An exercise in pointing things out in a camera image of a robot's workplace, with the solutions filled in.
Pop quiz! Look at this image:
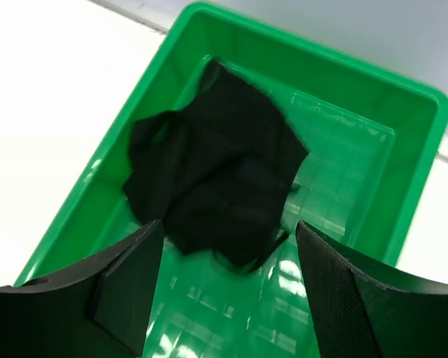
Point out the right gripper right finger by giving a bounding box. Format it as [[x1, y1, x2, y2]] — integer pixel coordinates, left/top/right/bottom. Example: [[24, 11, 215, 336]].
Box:
[[296, 221, 448, 357]]

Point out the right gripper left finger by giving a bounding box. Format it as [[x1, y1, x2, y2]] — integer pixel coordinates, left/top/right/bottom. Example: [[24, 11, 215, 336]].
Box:
[[0, 221, 164, 357]]

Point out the black bra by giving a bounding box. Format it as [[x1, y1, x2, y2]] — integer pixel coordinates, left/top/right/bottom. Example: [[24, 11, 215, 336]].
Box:
[[123, 59, 309, 274]]

